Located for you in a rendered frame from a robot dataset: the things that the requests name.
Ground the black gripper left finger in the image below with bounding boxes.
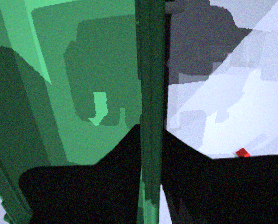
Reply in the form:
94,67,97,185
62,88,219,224
18,124,141,224

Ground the small red block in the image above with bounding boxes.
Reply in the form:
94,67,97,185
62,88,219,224
235,148,251,157

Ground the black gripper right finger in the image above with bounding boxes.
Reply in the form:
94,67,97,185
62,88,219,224
161,128,278,224

